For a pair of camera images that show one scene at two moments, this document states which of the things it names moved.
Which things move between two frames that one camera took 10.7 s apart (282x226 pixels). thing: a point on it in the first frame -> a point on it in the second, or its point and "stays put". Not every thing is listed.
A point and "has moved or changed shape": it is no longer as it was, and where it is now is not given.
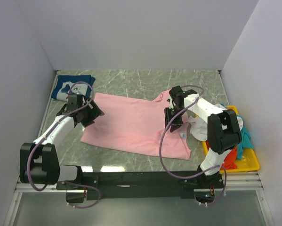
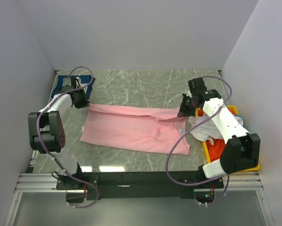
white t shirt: [199, 126] stays put
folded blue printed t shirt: [66, 85] stays put
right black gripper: [175, 124] -> [183, 112]
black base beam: [96, 186] stays put
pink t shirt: [135, 125] has moved or changed shape
